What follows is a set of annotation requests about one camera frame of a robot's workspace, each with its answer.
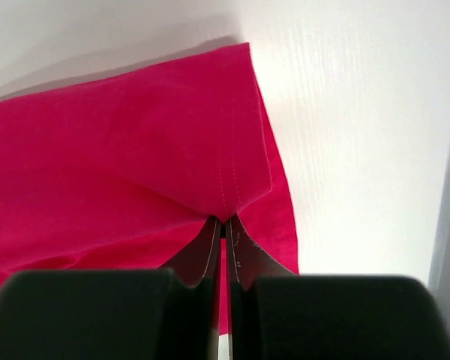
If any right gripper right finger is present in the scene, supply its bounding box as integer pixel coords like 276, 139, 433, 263
224, 217, 450, 359

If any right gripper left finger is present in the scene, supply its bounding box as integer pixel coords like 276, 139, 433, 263
0, 217, 221, 359

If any magenta t shirt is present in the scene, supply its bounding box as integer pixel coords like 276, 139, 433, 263
0, 41, 299, 337

